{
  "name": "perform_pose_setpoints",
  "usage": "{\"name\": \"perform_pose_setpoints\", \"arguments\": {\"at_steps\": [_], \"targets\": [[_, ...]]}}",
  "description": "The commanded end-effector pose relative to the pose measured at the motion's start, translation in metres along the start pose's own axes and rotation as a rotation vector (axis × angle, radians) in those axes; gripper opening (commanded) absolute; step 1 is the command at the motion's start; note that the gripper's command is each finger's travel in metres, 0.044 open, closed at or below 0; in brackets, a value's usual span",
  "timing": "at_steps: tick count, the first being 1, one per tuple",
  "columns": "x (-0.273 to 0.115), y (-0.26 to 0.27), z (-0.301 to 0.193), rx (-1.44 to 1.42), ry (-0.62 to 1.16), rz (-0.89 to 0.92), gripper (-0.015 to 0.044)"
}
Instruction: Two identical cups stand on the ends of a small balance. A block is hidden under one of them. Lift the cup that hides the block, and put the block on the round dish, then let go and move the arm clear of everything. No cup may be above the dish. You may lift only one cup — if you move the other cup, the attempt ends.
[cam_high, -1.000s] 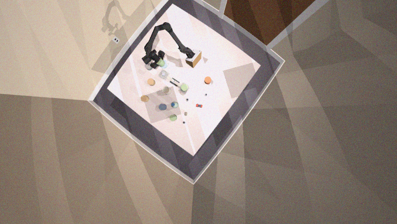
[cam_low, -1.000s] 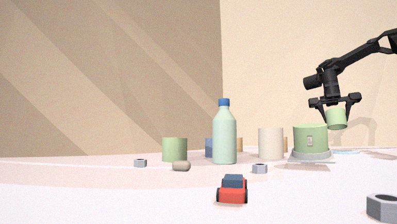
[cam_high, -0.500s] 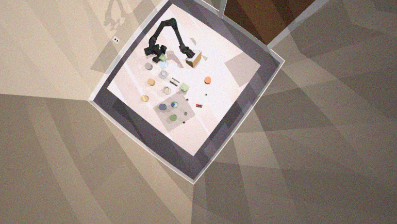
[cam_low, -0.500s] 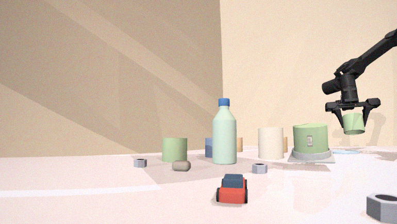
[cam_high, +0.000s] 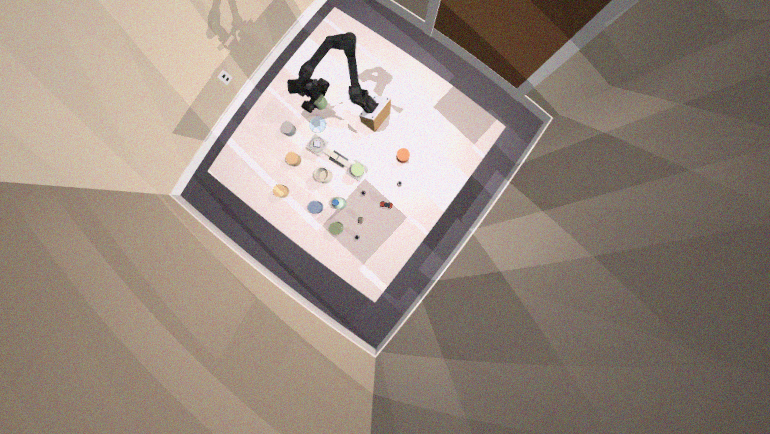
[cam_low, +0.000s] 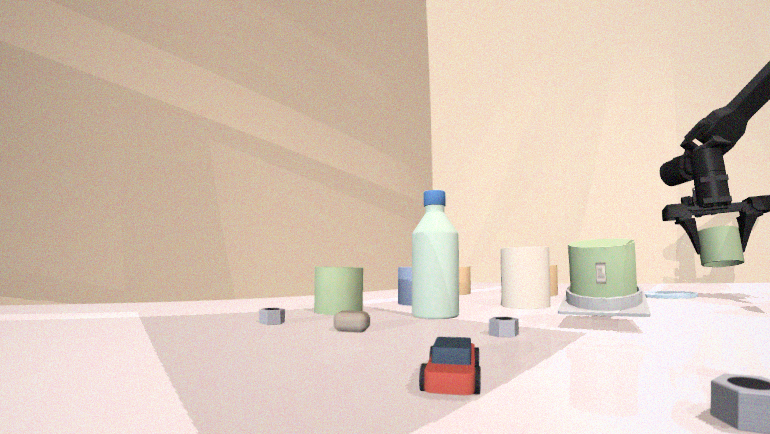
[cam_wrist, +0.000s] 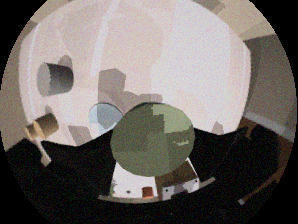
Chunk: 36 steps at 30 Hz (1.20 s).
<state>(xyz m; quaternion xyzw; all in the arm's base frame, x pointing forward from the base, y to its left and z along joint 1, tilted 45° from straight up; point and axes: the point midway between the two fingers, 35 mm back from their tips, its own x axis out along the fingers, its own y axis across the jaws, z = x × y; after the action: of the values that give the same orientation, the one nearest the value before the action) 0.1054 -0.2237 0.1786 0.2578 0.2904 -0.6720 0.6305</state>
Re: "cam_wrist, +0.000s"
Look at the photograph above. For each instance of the grey cup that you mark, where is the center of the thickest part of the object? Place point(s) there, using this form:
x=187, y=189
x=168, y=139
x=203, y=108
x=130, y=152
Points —
x=53, y=79

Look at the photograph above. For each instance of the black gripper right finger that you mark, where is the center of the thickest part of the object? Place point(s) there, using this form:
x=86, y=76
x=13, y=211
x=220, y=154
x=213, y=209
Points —
x=209, y=149

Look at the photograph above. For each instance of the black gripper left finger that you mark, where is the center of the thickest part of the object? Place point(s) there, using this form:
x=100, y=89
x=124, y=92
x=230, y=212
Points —
x=93, y=161

